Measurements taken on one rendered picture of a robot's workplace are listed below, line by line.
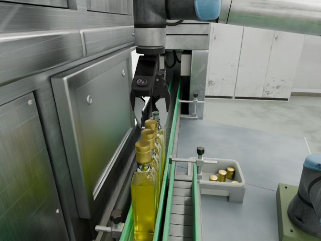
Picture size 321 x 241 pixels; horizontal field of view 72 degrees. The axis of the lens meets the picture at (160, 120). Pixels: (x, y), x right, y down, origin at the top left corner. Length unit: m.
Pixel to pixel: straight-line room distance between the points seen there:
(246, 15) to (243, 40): 3.76
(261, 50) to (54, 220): 4.26
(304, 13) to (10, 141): 0.63
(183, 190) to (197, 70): 0.94
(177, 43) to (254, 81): 3.19
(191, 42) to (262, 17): 0.93
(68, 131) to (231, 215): 0.68
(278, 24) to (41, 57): 0.51
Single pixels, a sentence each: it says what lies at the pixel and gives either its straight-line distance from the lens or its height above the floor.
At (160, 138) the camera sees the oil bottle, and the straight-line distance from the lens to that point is 0.66.
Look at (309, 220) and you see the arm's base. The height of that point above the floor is 0.86.
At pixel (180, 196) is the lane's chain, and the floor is 0.88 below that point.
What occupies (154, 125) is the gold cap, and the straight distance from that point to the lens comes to 0.58.
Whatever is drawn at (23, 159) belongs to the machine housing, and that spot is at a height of 1.21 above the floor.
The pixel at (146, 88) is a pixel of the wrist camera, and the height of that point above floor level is 1.28.
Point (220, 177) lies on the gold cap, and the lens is 1.01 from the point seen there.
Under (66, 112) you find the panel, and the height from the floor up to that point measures 1.25.
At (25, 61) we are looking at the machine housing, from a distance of 0.36.
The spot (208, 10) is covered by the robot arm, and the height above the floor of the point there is 1.43.
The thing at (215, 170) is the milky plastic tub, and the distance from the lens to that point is 1.07.
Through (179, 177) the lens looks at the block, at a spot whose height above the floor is 0.88.
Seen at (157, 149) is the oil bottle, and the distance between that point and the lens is 0.61.
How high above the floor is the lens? 1.41
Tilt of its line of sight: 24 degrees down
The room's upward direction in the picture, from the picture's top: straight up
